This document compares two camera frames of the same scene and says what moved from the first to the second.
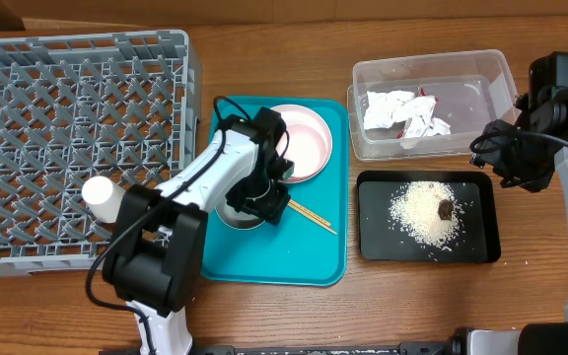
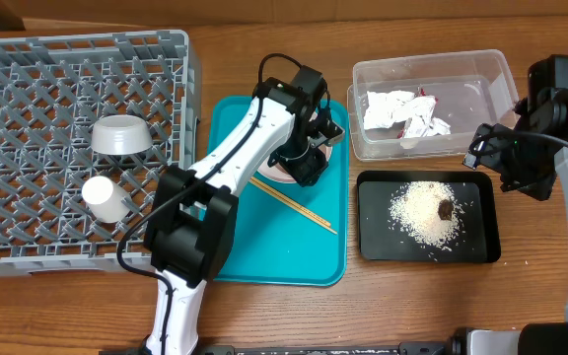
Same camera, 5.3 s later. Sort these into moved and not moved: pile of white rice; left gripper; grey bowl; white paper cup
Moved: left gripper; grey bowl
Not moved: pile of white rice; white paper cup
